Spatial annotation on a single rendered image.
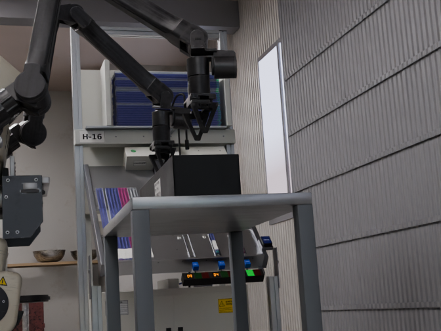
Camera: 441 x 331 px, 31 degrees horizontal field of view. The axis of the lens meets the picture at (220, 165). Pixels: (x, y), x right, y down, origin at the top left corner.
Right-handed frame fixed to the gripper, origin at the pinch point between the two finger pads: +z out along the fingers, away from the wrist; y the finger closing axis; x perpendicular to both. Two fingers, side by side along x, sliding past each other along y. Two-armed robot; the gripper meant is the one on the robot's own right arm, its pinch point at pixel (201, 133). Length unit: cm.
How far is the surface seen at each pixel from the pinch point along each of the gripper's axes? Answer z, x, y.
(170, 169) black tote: 8.6, 7.6, 2.7
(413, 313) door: 52, -169, 228
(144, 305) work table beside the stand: 42.0, 16.5, -6.5
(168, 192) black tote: 13.8, 7.5, 6.9
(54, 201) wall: -99, 12, 826
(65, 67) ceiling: -244, 0, 726
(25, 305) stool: 35, 45, 394
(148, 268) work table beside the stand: 33.8, 15.3, -6.5
